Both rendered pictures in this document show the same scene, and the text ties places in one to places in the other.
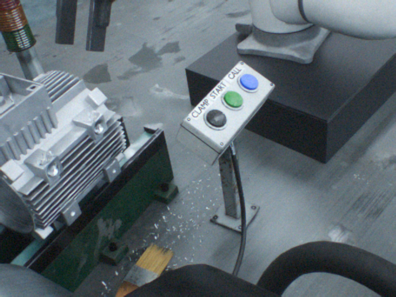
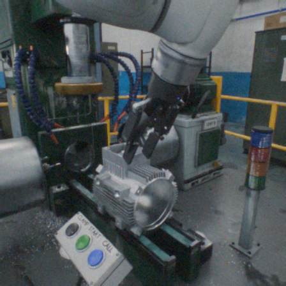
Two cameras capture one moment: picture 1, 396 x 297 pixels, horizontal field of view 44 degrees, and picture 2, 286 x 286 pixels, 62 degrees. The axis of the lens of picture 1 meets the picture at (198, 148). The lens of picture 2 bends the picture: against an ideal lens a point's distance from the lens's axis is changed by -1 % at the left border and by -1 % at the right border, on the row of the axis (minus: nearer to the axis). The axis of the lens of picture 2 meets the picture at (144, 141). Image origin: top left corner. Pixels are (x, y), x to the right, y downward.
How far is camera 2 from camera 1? 0.90 m
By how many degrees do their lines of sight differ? 89
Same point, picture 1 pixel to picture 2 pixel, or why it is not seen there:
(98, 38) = (127, 155)
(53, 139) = (116, 180)
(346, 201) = not seen: outside the picture
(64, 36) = (144, 150)
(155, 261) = not seen: hidden behind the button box
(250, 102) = (79, 258)
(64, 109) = (131, 179)
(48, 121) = (120, 172)
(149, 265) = not seen: hidden behind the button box
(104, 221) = (119, 242)
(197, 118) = (77, 218)
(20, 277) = (26, 158)
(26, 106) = (115, 157)
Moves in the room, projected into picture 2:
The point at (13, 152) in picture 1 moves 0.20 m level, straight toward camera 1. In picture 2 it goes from (107, 166) to (39, 172)
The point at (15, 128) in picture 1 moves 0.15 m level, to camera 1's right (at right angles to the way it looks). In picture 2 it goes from (110, 159) to (89, 180)
